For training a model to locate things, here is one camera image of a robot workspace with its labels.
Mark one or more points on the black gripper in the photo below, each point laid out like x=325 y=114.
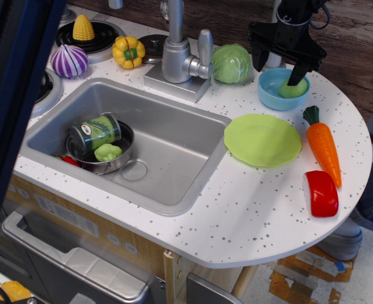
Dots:
x=290 y=38

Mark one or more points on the green toy pear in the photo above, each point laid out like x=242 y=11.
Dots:
x=292 y=91

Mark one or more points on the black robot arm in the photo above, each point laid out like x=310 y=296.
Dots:
x=300 y=9

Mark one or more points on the light blue bowl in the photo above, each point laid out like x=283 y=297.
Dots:
x=268 y=85

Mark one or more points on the silver vertical pole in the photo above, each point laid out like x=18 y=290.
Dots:
x=274 y=61

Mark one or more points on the green toy cabbage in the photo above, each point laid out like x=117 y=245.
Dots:
x=231 y=63

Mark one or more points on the green plastic plate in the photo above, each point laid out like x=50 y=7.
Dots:
x=262 y=140

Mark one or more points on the orange toy carrot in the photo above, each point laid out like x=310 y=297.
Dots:
x=321 y=141

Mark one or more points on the silver toy faucet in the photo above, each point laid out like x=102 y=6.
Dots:
x=180 y=73

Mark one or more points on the silver pot lid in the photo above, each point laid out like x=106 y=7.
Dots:
x=153 y=44

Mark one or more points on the silver sink basin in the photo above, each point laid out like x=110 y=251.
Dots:
x=176 y=147

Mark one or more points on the red toy apple slice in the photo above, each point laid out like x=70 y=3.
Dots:
x=321 y=194

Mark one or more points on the yellow toy bell pepper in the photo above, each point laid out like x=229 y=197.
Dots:
x=128 y=51

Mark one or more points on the back right stove burner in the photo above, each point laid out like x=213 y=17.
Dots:
x=97 y=49

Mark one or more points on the stove burner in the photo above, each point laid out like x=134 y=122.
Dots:
x=49 y=94
x=97 y=49

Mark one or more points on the green toy can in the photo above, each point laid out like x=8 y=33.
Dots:
x=93 y=133

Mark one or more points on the grey sneaker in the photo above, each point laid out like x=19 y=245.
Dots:
x=343 y=244

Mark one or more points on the light green toy broccoli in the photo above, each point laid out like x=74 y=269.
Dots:
x=107 y=152

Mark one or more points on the yellow toy corn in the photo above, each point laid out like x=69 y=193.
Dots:
x=83 y=29

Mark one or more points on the small steel pot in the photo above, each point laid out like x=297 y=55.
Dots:
x=89 y=162

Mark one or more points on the purple toy onion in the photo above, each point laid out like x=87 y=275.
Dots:
x=69 y=61

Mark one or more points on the silver stove knob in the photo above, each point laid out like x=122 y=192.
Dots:
x=67 y=16

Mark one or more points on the front left stove burner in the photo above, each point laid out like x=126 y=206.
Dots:
x=49 y=94

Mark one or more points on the yellow object bottom left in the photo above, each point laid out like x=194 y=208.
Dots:
x=15 y=291

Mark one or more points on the silver oven door handle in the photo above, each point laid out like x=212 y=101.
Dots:
x=76 y=275

